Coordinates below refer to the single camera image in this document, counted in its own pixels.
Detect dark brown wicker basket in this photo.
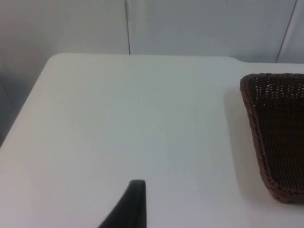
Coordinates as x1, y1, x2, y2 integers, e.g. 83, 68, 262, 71
239, 73, 304, 204

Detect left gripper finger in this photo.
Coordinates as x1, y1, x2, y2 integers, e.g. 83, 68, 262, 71
96, 180, 147, 228

